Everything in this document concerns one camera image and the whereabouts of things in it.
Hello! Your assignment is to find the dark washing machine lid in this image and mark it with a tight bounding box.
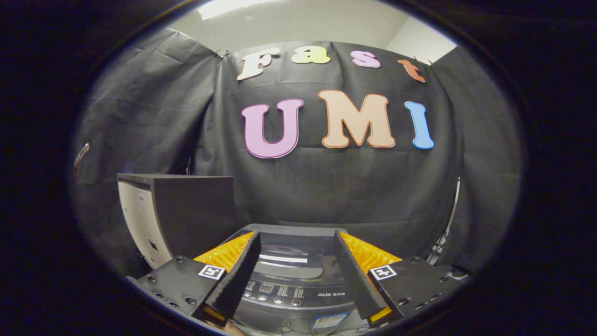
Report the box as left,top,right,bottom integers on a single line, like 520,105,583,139
233,223,356,286

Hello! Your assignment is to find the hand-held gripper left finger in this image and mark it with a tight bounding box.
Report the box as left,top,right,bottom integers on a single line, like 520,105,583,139
125,231,263,328

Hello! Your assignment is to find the black backdrop cloth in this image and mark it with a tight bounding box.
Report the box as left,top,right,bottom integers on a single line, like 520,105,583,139
72,28,521,276

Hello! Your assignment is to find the black light stand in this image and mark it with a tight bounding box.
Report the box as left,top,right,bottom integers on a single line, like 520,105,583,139
427,177,462,266

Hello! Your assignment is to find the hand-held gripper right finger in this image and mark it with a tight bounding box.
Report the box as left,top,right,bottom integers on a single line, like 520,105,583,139
333,230,467,328

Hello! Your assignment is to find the dark cabinet with beige door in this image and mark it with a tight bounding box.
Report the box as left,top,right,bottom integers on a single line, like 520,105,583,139
117,173,236,270

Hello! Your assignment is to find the grey washing machine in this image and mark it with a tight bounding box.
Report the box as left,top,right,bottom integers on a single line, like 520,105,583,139
229,223,374,336

